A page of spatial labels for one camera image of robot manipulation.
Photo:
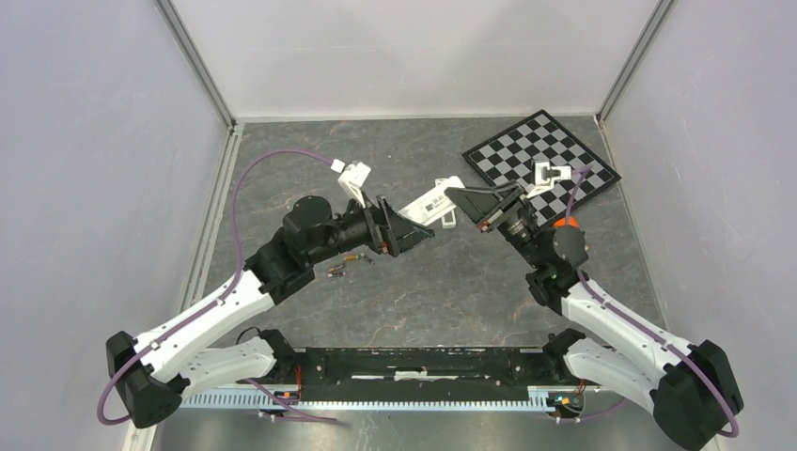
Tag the white remote control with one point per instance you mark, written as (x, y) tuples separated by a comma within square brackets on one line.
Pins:
[(431, 206)]

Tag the black white checkerboard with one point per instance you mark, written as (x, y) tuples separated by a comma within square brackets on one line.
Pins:
[(541, 138)]

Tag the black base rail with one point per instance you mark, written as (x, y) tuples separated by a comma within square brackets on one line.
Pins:
[(420, 374)]

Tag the small white remote with buttons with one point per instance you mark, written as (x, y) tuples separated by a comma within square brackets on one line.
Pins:
[(448, 220)]

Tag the white slotted cable duct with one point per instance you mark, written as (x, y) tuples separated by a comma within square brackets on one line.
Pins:
[(252, 399)]

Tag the orange curved block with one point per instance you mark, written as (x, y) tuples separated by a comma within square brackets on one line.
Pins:
[(566, 221)]

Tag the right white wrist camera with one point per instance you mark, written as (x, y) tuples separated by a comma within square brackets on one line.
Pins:
[(546, 176)]

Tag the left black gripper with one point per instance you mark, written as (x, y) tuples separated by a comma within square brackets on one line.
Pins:
[(396, 233)]

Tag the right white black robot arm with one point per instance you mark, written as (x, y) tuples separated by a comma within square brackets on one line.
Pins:
[(689, 389)]

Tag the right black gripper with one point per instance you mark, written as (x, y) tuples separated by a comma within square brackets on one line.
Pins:
[(479, 204)]

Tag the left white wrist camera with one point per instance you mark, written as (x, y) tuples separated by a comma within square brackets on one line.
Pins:
[(352, 177)]

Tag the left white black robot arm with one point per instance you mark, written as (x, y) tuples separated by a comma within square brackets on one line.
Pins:
[(155, 371)]

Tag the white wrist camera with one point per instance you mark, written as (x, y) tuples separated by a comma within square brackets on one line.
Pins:
[(352, 177), (546, 176)]

